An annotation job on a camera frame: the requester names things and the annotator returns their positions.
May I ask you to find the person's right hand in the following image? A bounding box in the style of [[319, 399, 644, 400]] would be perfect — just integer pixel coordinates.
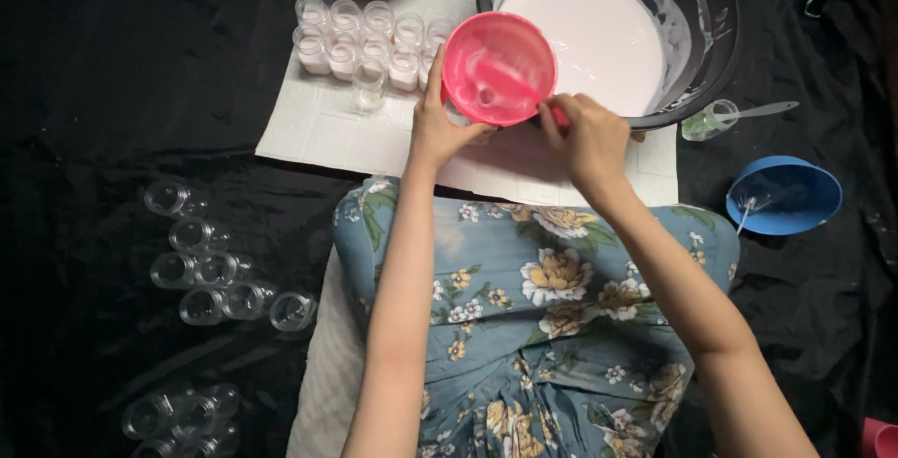
[[538, 92, 632, 196]]

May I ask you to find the person's left hand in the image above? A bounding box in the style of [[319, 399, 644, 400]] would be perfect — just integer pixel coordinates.
[[409, 44, 496, 168]]

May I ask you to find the pink plastic scoop bowl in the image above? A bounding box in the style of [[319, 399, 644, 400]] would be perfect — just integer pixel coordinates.
[[441, 11, 570, 128]]

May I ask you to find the empty clear plastic cup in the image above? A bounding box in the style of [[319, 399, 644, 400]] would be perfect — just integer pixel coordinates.
[[351, 58, 389, 112]]

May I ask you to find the white paper mat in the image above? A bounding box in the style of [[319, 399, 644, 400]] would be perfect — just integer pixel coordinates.
[[254, 0, 680, 208]]

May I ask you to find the clear cup with green residue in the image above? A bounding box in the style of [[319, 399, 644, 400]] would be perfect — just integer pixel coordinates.
[[681, 99, 741, 142]]

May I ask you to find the white liquid batter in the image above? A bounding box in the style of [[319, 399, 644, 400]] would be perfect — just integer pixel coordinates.
[[497, 0, 666, 117]]

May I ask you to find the group of filled clear cups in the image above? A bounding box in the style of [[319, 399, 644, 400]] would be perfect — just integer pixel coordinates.
[[292, 0, 457, 93]]

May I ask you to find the blue floral dress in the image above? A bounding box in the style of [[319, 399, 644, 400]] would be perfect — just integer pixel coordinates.
[[332, 176, 742, 458]]

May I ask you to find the large black mixing bowl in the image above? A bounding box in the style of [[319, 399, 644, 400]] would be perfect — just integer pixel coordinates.
[[476, 0, 743, 131]]

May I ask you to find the small clear plastic spoon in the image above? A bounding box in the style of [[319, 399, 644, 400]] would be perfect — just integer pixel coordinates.
[[735, 195, 774, 235]]

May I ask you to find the long clear plastic spoon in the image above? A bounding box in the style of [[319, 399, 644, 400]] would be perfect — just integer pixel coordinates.
[[716, 101, 801, 123]]

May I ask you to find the blue plastic bowl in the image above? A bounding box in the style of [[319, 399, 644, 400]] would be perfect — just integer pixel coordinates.
[[725, 155, 843, 237]]

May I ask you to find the pile of empty clear cups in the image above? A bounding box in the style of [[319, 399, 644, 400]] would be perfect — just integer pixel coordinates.
[[121, 382, 241, 458], [143, 179, 320, 333]]

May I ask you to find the white textured cloth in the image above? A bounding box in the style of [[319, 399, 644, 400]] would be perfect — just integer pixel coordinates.
[[285, 246, 367, 458]]

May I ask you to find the black plastic sheet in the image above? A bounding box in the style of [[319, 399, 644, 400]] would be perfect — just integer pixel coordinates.
[[0, 0, 898, 458]]

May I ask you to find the pink plastic container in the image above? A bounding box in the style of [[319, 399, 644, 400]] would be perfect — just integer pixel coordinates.
[[859, 416, 898, 458]]

